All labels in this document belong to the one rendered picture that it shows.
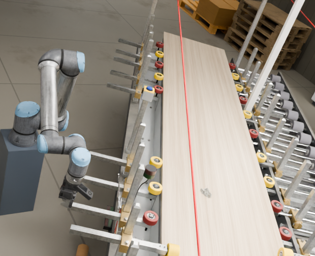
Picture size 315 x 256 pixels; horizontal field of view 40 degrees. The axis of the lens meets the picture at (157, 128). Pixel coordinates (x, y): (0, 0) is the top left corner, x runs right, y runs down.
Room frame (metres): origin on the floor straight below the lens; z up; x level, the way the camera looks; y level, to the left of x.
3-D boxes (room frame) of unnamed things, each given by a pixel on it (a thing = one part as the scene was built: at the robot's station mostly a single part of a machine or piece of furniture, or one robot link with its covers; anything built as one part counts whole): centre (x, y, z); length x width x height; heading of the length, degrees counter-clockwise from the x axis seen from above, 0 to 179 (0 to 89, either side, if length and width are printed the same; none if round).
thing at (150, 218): (1.72, -0.13, 0.85); 0.08 x 0.08 x 0.11
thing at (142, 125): (2.24, 0.09, 0.88); 0.03 x 0.03 x 0.48; 10
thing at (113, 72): (3.42, 0.34, 0.81); 0.43 x 0.03 x 0.04; 100
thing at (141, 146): (1.99, 0.05, 0.91); 0.03 x 0.03 x 0.48; 10
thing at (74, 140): (1.75, 0.36, 1.14); 0.12 x 0.12 x 0.09; 27
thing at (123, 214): (1.72, 0.00, 0.84); 0.13 x 0.06 x 0.05; 10
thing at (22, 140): (2.35, 0.85, 0.65); 0.19 x 0.19 x 0.10
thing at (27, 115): (2.36, 0.84, 0.79); 0.17 x 0.15 x 0.18; 117
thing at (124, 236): (1.47, -0.04, 0.94); 0.13 x 0.06 x 0.05; 10
